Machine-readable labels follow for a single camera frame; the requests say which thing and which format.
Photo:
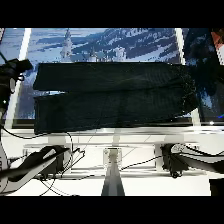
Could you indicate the black jeans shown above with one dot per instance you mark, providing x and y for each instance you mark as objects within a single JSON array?
[{"x": 113, "y": 100}]

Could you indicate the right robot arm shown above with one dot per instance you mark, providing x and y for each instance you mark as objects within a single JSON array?
[{"x": 193, "y": 161}]

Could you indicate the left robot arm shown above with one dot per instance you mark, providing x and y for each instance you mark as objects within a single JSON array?
[{"x": 30, "y": 165}]

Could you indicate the heap of clothes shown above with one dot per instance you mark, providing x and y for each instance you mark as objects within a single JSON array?
[{"x": 204, "y": 70}]

